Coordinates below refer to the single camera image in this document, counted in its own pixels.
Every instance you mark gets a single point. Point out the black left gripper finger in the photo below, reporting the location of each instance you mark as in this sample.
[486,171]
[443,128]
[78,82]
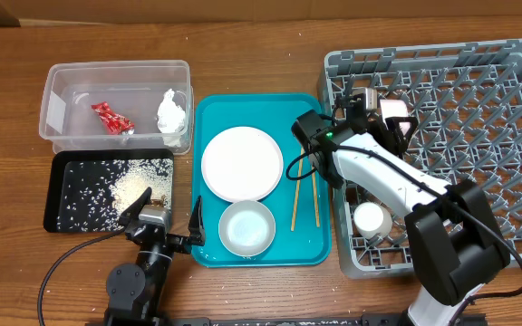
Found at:
[197,234]
[133,211]

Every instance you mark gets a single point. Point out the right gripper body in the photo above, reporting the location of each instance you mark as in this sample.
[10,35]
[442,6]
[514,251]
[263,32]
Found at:
[375,126]

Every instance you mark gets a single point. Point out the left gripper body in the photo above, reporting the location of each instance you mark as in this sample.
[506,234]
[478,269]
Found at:
[175,244]

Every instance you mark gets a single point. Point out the pink bowl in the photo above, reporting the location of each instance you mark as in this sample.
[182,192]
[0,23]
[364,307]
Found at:
[392,109]

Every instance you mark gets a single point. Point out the grey bowl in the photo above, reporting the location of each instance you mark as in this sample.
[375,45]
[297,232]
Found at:
[247,228]

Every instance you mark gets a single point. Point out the pink plate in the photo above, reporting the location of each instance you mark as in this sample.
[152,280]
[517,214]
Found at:
[242,163]

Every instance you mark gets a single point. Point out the red snack wrapper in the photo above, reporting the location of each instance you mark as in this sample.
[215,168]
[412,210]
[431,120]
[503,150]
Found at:
[114,123]

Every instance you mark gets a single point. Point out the white cup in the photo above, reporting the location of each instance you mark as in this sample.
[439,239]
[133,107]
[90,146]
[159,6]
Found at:
[371,219]

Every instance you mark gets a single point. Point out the white napkin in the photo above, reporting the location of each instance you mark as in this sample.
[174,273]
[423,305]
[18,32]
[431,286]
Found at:
[171,116]

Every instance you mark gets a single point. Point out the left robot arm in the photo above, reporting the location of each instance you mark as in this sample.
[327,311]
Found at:
[135,289]

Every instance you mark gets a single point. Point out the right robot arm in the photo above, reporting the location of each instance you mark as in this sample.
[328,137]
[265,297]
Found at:
[456,245]

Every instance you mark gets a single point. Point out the black food waste tray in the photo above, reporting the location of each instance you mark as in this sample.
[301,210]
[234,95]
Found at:
[89,189]

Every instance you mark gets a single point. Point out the grey dish rack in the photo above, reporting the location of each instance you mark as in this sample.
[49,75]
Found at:
[467,98]

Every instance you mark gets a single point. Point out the wooden chopstick left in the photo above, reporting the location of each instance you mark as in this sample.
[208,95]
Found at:
[297,190]

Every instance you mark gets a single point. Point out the teal plastic tray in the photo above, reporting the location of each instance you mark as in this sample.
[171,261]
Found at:
[274,114]

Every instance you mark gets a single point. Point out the clear plastic bin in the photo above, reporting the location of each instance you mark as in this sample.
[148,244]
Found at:
[134,89]

